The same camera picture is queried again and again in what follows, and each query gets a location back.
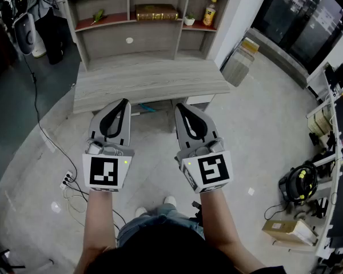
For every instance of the person's right forearm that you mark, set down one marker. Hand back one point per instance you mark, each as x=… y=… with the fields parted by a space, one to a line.
x=220 y=224

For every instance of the grey wooden desk with hutch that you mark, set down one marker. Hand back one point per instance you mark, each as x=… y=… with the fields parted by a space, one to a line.
x=148 y=78

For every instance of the black tripod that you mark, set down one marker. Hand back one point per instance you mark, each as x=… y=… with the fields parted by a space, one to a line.
x=3 y=262

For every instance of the white power strip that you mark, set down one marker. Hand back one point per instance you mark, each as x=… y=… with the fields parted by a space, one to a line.
x=66 y=180

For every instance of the grey wooden boards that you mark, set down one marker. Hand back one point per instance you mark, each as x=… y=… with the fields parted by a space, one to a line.
x=238 y=64

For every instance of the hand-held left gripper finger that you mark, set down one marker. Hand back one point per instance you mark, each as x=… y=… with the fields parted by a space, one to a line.
x=95 y=124
x=126 y=130

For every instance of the orange juice bottle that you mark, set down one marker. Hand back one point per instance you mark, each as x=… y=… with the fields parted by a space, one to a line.
x=209 y=14

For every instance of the small white potted plant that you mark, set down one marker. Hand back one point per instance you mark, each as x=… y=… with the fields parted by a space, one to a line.
x=189 y=21

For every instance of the person's left forearm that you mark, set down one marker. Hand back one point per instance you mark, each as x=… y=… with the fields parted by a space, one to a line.
x=98 y=221

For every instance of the person's white shoe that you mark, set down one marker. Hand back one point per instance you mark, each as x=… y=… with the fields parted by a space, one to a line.
x=170 y=201
x=141 y=211

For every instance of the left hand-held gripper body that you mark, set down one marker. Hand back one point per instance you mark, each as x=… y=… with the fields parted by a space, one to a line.
x=103 y=171

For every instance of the black clip device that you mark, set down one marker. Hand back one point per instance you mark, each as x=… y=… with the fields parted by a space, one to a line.
x=197 y=213

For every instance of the black glass door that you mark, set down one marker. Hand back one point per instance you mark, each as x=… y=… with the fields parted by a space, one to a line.
x=303 y=19

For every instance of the green artificial leaf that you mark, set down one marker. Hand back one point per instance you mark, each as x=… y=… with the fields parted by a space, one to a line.
x=98 y=16

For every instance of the person's blue jeans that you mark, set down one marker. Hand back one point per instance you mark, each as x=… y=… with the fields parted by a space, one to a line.
x=160 y=221

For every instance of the white grey machine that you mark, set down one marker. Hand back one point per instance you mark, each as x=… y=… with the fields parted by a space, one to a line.
x=25 y=33

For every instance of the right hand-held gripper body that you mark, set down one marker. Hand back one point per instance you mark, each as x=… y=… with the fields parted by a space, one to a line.
x=214 y=170

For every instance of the brown cardboard box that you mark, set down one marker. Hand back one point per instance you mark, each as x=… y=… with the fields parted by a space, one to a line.
x=288 y=231

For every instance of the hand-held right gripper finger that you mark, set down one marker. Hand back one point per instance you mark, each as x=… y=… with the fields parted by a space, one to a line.
x=180 y=136
x=211 y=130

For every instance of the white-framed workbench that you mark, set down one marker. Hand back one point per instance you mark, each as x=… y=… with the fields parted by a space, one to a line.
x=335 y=164

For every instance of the person's black shirt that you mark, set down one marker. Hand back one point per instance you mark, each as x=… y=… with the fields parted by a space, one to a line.
x=265 y=270

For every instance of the white paper scrap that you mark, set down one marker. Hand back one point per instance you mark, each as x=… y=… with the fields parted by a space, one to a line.
x=251 y=191

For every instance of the black yellow vacuum cleaner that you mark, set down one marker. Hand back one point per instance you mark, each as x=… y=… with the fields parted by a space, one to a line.
x=298 y=181

